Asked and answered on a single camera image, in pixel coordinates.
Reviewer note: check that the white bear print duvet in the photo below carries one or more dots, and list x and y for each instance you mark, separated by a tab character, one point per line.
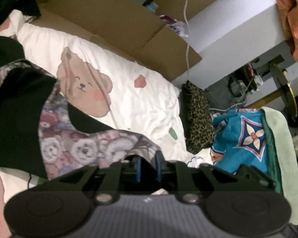
107	87

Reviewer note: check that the white cabinet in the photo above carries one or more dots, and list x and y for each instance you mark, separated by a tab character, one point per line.
227	35

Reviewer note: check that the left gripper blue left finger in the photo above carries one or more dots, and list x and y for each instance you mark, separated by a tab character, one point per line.
138	169

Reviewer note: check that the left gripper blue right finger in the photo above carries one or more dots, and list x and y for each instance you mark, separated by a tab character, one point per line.
158	167

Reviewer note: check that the light green blanket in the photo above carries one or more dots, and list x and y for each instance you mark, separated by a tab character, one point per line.
286	158

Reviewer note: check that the teal patterned blanket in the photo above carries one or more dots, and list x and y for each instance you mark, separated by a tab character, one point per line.
240	139

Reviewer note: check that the brown cardboard sheet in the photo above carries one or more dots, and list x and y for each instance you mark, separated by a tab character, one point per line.
124	27

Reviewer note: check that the leopard print garment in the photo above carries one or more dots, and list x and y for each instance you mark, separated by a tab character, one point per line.
196	118

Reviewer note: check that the gold round side table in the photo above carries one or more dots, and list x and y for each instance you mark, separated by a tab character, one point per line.
284	90

